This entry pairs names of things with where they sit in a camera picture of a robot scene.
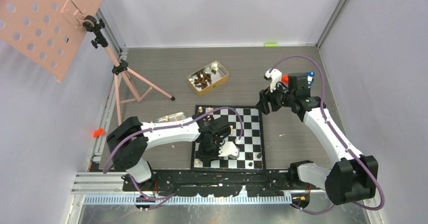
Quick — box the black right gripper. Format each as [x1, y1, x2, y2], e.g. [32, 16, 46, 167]
[255, 79, 295, 115]

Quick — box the black white chessboard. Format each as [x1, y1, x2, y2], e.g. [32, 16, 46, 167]
[190, 105, 266, 172]

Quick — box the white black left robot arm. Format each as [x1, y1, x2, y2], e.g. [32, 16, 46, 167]
[103, 114, 240, 191]

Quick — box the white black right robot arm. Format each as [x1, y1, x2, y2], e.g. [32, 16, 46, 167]
[255, 69, 379, 205]

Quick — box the gold tin with dark pieces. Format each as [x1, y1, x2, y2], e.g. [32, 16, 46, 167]
[187, 61, 230, 96]

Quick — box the red toy block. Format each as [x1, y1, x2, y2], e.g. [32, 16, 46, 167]
[282, 75, 289, 84]

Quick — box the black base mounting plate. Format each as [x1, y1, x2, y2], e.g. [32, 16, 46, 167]
[121, 169, 317, 197]

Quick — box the silver tin lid tray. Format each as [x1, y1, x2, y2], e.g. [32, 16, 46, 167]
[151, 111, 187, 123]

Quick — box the green tape marker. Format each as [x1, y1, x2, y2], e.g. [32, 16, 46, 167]
[264, 43, 278, 47]

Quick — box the pink perforated music stand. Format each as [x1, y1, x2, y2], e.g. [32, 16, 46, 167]
[0, 0, 176, 126]

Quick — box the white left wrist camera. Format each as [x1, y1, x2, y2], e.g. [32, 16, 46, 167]
[218, 139, 241, 159]

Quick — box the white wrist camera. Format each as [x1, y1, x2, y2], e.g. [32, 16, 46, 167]
[218, 139, 241, 159]
[264, 68, 283, 93]

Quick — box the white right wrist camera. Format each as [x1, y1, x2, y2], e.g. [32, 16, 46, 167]
[264, 68, 283, 93]

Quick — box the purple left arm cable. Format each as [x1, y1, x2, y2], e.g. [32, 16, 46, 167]
[102, 106, 244, 213]

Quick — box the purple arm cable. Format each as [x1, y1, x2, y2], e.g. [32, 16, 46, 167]
[267, 54, 385, 215]
[102, 106, 244, 213]

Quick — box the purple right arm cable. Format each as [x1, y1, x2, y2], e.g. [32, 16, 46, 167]
[267, 54, 385, 215]

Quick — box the orange clip on rail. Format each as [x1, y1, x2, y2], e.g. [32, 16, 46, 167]
[92, 128, 104, 138]

